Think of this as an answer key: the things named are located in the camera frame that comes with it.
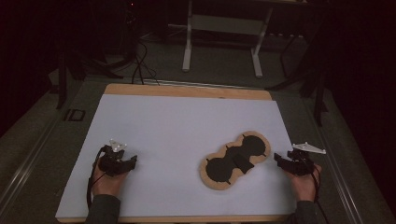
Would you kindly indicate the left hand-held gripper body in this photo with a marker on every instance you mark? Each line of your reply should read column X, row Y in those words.
column 112, row 163

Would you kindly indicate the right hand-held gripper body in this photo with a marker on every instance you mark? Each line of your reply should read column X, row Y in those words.
column 300, row 165

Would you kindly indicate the tan folding case black lining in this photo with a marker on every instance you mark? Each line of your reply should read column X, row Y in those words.
column 224, row 182

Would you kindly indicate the person's left hand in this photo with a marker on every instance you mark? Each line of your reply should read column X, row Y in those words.
column 107, row 185

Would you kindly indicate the person's right hand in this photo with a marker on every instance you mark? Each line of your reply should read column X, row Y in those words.
column 306, row 186

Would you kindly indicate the white table mat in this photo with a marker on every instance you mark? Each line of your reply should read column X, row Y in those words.
column 174, row 124

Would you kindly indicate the black stand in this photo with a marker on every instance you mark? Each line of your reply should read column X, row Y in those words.
column 62, row 81
column 319, row 99

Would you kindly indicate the metal floor rail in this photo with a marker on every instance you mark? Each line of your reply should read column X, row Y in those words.
column 339, row 174
column 28, row 161

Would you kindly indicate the white metal desk frame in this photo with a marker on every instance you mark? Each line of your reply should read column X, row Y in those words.
column 186, row 56

